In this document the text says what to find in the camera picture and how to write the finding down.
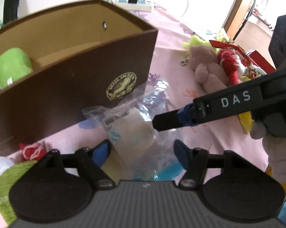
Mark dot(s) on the white power strip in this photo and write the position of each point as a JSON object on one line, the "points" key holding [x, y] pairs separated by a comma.
{"points": [[138, 4]]}

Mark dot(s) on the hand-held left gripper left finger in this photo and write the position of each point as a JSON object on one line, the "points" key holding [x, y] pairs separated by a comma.
{"points": [[102, 152]]}

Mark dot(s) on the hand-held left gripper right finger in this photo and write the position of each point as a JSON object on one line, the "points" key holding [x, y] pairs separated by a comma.
{"points": [[181, 154]]}

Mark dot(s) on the green plush toy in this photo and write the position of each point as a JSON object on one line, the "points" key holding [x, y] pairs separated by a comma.
{"points": [[12, 64]]}

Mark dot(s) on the brown cardboard box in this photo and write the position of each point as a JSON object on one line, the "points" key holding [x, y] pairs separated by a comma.
{"points": [[62, 95]]}

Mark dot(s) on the wooden door frame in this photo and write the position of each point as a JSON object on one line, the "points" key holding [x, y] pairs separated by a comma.
{"points": [[235, 7]]}

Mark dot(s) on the black phone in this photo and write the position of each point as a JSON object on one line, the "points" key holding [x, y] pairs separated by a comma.
{"points": [[12, 4]]}

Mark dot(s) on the lime green fringed plush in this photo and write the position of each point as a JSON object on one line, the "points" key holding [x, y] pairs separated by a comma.
{"points": [[196, 41]]}

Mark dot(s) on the taupe plush bear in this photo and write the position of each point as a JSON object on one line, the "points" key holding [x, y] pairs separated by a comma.
{"points": [[209, 71]]}

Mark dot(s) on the clear plastic packet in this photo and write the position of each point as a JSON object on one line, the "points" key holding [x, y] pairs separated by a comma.
{"points": [[133, 128]]}

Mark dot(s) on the pink printed tablecloth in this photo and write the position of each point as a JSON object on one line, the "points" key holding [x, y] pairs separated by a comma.
{"points": [[171, 52]]}

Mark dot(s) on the green knitted cloth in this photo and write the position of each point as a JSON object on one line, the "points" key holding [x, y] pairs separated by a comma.
{"points": [[2, 194]]}

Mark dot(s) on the person's right hand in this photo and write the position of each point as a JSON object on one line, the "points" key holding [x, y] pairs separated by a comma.
{"points": [[258, 130]]}

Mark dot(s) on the red box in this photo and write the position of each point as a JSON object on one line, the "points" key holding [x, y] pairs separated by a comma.
{"points": [[259, 60]]}

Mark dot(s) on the white cloth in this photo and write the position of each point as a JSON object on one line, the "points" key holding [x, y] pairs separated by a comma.
{"points": [[4, 166]]}

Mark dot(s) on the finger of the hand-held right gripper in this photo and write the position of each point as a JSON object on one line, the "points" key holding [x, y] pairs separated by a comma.
{"points": [[166, 120]]}

